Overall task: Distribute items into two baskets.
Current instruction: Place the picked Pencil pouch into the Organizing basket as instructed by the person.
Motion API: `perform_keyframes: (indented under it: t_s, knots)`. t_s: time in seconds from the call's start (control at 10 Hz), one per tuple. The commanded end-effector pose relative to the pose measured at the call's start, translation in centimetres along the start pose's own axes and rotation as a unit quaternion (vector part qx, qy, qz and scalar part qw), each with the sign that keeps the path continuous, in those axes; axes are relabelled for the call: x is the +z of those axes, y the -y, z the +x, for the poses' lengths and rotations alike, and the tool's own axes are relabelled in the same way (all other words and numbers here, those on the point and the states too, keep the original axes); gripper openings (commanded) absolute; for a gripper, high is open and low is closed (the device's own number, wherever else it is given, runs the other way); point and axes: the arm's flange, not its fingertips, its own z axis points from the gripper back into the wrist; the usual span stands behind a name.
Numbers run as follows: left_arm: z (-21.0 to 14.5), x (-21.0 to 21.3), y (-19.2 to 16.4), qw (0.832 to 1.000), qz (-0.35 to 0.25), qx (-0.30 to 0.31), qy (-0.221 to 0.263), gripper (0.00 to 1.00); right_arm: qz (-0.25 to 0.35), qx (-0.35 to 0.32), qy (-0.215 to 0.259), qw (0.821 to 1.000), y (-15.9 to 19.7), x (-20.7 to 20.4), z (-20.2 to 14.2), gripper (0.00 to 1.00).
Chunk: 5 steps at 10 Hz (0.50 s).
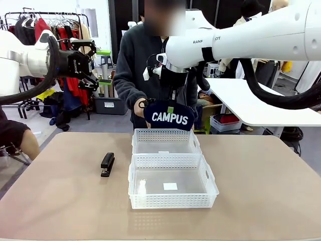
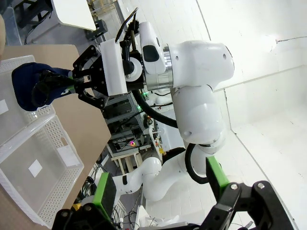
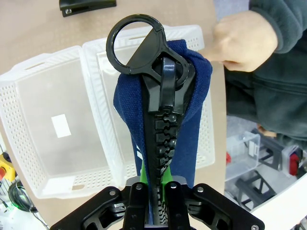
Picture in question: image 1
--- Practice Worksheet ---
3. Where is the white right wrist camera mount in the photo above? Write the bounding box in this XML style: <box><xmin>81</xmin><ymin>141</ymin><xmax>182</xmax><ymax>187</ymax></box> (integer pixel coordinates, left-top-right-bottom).
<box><xmin>142</xmin><ymin>66</ymin><xmax>161</xmax><ymax>81</ymax></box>

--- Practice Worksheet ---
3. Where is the dark grey coat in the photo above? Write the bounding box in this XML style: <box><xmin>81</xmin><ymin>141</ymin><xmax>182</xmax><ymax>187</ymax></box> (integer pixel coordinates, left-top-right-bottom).
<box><xmin>14</xmin><ymin>19</ymin><xmax>37</xmax><ymax>46</ymax></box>

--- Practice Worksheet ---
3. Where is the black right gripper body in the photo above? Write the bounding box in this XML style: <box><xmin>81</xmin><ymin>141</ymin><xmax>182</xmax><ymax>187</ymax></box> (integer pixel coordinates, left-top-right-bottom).
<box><xmin>159</xmin><ymin>65</ymin><xmax>189</xmax><ymax>88</ymax></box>

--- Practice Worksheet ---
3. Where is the black stapler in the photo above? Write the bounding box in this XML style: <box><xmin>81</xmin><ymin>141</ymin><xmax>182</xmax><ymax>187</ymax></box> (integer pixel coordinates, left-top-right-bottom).
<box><xmin>100</xmin><ymin>152</ymin><xmax>115</xmax><ymax>178</ymax></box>

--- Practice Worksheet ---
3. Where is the white crate with red cloth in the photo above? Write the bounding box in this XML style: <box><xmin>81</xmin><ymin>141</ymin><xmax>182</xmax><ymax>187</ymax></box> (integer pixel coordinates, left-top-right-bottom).
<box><xmin>210</xmin><ymin>113</ymin><xmax>243</xmax><ymax>133</ymax></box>

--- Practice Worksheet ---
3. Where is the beige trench coat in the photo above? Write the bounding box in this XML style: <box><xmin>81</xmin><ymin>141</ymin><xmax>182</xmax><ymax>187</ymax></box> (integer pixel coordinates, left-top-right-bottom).
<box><xmin>233</xmin><ymin>16</ymin><xmax>251</xmax><ymax>27</ymax></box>

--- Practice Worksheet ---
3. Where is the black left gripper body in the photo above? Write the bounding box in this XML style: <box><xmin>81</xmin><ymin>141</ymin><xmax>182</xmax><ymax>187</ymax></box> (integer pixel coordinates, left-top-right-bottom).
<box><xmin>58</xmin><ymin>49</ymin><xmax>89</xmax><ymax>77</ymax></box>

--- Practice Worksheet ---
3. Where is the beige hanging garment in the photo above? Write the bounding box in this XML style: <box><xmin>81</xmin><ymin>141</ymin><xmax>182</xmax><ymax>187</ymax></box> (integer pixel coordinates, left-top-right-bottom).
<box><xmin>80</xmin><ymin>24</ymin><xmax>92</xmax><ymax>41</ymax></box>

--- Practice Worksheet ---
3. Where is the yellow cloth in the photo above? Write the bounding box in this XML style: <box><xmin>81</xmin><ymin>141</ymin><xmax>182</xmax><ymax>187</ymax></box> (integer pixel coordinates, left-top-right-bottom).
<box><xmin>36</xmin><ymin>89</ymin><xmax>56</xmax><ymax>101</ymax></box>

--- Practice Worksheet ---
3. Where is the green crate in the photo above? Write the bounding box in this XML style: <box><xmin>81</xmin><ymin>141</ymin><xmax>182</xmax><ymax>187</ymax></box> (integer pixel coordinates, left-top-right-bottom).
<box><xmin>194</xmin><ymin>117</ymin><xmax>212</xmax><ymax>135</ymax></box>

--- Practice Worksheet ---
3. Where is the black clothes pile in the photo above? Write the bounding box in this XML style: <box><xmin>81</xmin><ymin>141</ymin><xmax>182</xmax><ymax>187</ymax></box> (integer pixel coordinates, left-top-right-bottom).
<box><xmin>39</xmin><ymin>91</ymin><xmax>89</xmax><ymax>132</ymax></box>

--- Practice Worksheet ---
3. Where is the cardboard box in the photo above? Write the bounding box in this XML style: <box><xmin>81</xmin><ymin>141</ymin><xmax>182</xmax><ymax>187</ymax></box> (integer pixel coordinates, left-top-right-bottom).
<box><xmin>200</xmin><ymin>103</ymin><xmax>223</xmax><ymax>126</ymax></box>

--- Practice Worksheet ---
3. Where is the white perforated plastic basket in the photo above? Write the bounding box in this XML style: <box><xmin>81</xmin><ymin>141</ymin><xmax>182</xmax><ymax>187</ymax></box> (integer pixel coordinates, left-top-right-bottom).
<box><xmin>127</xmin><ymin>154</ymin><xmax>220</xmax><ymax>209</ymax></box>
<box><xmin>131</xmin><ymin>128</ymin><xmax>203</xmax><ymax>155</ymax></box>

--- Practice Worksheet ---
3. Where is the person's right forearm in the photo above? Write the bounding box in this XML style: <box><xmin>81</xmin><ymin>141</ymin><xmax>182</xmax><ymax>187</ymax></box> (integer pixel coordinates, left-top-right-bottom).
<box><xmin>112</xmin><ymin>70</ymin><xmax>148</xmax><ymax>110</ymax></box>

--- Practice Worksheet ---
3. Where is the navy CAMPUS pouch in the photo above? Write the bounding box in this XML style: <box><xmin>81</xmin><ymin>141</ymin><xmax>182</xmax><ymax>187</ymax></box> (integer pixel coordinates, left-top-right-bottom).
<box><xmin>138</xmin><ymin>98</ymin><xmax>196</xmax><ymax>132</ymax></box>

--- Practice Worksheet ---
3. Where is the white table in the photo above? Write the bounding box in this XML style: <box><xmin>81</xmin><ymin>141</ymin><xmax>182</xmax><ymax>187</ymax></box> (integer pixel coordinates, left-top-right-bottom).
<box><xmin>200</xmin><ymin>77</ymin><xmax>321</xmax><ymax>128</ymax></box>

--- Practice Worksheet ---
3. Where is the grey storage bin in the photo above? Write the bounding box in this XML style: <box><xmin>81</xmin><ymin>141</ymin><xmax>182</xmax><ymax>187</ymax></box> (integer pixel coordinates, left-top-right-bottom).
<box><xmin>94</xmin><ymin>96</ymin><xmax>127</xmax><ymax>115</ymax></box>

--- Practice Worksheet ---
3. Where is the black chair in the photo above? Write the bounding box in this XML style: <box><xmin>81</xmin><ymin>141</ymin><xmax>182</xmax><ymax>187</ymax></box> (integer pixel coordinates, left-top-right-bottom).
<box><xmin>0</xmin><ymin>143</ymin><xmax>31</xmax><ymax>166</ymax></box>

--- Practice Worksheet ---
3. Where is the grey stool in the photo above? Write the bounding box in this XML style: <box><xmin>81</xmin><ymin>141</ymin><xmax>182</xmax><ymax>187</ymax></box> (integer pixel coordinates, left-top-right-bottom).
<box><xmin>100</xmin><ymin>55</ymin><xmax>112</xmax><ymax>70</ymax></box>

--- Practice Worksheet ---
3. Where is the person in grey fleece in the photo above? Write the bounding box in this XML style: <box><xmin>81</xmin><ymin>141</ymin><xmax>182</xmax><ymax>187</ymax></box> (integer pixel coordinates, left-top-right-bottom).
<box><xmin>112</xmin><ymin>0</ymin><xmax>199</xmax><ymax>131</ymax></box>

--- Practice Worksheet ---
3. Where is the person's right hand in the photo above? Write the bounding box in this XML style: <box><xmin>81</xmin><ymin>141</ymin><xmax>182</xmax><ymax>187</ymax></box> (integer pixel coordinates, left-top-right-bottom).
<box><xmin>133</xmin><ymin>97</ymin><xmax>148</xmax><ymax>117</ymax></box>

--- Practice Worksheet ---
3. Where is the black left arm hose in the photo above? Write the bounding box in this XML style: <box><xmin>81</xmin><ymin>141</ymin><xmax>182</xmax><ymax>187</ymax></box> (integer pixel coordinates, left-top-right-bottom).
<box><xmin>0</xmin><ymin>36</ymin><xmax>61</xmax><ymax>106</ymax></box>

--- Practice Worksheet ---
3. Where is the seated person in black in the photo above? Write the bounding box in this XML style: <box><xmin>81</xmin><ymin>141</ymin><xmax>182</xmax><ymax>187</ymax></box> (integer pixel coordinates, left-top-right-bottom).
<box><xmin>0</xmin><ymin>105</ymin><xmax>41</xmax><ymax>161</ymax></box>

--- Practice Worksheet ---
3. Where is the long red dress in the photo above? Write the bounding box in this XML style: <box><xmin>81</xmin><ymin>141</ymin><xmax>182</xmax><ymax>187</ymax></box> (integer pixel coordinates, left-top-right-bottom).
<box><xmin>56</xmin><ymin>26</ymin><xmax>91</xmax><ymax>106</ymax></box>

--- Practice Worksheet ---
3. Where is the black cable bundle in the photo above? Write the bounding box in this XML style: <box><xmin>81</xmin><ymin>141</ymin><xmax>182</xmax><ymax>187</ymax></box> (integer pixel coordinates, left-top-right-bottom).
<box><xmin>280</xmin><ymin>127</ymin><xmax>304</xmax><ymax>156</ymax></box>

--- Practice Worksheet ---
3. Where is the red jacket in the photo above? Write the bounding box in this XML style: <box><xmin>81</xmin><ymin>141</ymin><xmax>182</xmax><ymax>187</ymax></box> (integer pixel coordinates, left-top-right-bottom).
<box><xmin>34</xmin><ymin>17</ymin><xmax>52</xmax><ymax>42</ymax></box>

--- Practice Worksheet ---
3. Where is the black clothes rack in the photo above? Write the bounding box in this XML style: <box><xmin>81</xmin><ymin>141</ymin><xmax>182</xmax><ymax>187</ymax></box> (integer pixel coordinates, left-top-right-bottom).
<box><xmin>0</xmin><ymin>11</ymin><xmax>90</xmax><ymax>119</ymax></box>

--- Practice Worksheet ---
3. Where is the tall grey cardboard tube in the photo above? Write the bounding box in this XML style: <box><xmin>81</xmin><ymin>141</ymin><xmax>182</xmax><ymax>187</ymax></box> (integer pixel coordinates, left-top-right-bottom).
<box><xmin>101</xmin><ymin>63</ymin><xmax>109</xmax><ymax>98</ymax></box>

